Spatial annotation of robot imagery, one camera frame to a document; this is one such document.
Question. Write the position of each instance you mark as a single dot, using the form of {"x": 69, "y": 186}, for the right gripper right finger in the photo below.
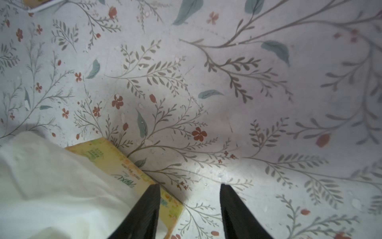
{"x": 238, "y": 221}

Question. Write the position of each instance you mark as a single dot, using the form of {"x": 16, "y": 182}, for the yellow tissue pack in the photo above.
{"x": 34, "y": 6}

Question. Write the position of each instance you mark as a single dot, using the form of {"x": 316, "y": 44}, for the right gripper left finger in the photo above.
{"x": 142, "y": 221}

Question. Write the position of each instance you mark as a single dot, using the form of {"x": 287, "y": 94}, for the yellow-green tissue box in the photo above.
{"x": 81, "y": 192}

